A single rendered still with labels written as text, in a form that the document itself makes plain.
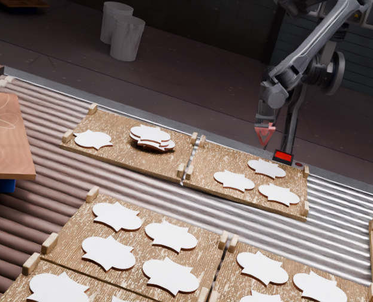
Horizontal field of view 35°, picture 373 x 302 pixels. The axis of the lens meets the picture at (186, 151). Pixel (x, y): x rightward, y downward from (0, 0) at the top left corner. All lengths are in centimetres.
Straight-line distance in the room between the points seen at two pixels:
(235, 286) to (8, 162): 67
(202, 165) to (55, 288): 84
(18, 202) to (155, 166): 49
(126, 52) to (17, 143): 407
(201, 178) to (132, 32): 380
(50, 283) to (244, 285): 48
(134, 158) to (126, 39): 376
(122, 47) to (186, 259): 428
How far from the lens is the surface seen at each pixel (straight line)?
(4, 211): 164
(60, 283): 139
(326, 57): 272
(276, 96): 192
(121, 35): 566
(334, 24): 206
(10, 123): 182
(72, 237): 155
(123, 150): 200
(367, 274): 182
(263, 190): 197
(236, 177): 200
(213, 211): 182
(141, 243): 157
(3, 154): 165
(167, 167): 196
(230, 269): 158
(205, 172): 199
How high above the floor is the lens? 185
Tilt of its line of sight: 26 degrees down
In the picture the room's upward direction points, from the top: 15 degrees clockwise
